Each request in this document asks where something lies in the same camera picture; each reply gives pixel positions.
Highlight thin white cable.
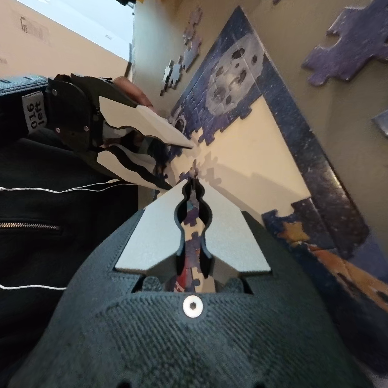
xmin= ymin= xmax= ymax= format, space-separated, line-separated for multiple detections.
xmin=0 ymin=179 xmax=122 ymax=194

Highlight beige cardboard box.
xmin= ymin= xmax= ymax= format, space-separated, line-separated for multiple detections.
xmin=0 ymin=0 xmax=134 ymax=80

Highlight row of puzzle pieces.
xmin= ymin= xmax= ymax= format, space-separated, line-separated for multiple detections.
xmin=302 ymin=0 xmax=388 ymax=137

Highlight space jigsaw puzzle board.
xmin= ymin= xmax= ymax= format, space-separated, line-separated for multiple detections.
xmin=165 ymin=6 xmax=388 ymax=373

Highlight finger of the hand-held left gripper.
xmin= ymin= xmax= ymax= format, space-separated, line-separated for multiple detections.
xmin=99 ymin=95 xmax=195 ymax=150
xmin=97 ymin=144 xmax=174 ymax=192

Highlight thick white cable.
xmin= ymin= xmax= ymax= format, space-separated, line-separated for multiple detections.
xmin=0 ymin=284 xmax=68 ymax=290

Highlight person's left hand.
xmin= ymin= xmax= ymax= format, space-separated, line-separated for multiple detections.
xmin=114 ymin=76 xmax=154 ymax=111

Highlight joined planet puzzle pieces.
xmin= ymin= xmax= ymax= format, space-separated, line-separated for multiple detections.
xmin=179 ymin=152 xmax=222 ymax=195

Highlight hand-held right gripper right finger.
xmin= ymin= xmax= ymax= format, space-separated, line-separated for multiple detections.
xmin=194 ymin=178 xmax=271 ymax=284

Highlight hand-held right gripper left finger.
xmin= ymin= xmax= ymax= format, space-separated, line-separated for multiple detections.
xmin=115 ymin=178 xmax=192 ymax=274

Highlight person's black jacket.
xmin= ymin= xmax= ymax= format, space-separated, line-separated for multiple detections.
xmin=0 ymin=127 xmax=158 ymax=388

